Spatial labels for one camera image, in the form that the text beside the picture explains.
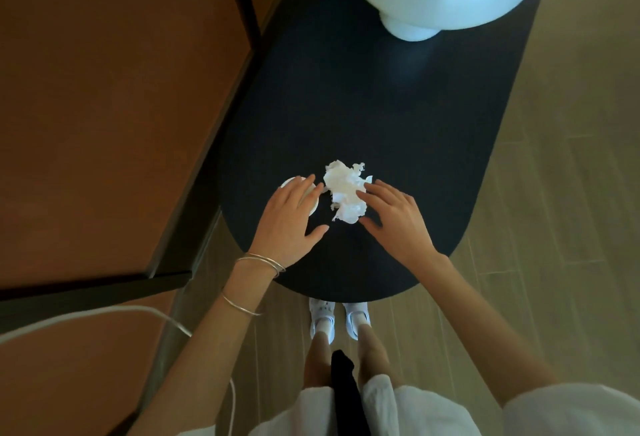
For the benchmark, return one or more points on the person's right hand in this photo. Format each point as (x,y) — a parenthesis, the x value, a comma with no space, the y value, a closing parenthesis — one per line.
(402,228)

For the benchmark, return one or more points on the person's left hand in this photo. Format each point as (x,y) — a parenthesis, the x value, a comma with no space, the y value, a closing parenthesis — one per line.
(282,231)

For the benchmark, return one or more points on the person's left thumb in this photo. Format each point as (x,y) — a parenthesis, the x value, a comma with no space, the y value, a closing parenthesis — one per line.
(316,236)

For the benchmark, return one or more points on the person's right middle finger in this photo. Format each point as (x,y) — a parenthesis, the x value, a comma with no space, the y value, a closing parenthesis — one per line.
(386,195)

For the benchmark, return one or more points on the person's right thumb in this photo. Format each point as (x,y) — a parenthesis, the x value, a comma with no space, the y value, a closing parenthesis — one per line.
(372,228)

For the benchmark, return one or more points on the person's left little finger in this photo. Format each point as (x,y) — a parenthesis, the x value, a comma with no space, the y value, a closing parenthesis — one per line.
(271,200)

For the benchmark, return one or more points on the person's right little finger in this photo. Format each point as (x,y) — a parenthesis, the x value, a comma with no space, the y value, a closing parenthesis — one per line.
(410,197)

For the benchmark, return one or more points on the person's left middle finger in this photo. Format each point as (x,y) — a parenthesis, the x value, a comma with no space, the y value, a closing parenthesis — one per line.
(301,191)

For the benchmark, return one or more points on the person's left forearm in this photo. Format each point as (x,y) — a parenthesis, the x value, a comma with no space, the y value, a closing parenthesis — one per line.
(210,345)

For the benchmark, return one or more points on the person's right forearm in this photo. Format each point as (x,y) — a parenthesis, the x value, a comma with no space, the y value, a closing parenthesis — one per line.
(480,330)

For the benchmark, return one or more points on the crumpled white tissue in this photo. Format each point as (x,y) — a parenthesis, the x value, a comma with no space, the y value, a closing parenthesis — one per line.
(344,191)

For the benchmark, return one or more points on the thin silver bangle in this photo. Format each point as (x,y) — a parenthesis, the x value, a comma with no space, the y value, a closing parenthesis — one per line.
(240,306)
(272,261)
(260,262)

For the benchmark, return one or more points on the person's left white shoe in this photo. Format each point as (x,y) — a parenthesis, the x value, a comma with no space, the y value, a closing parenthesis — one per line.
(321,310)

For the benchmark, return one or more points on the person's white shoe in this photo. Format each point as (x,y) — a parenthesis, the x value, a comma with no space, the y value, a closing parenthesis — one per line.
(321,310)
(357,318)

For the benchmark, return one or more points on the person's right white shoe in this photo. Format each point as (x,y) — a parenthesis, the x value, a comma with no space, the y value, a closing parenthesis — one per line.
(357,318)

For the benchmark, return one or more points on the person's right leg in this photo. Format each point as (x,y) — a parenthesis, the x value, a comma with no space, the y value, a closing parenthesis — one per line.
(372,355)

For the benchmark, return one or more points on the person's leg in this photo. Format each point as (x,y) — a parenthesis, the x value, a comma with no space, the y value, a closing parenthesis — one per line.
(318,363)
(372,355)

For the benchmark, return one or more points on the person's left leg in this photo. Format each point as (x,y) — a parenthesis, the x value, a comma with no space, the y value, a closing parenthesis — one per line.
(318,363)

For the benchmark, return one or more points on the white garment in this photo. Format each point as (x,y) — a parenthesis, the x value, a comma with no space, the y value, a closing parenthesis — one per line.
(400,413)

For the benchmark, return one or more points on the brown cabinet with black frame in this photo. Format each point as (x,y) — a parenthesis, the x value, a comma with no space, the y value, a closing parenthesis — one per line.
(110,116)

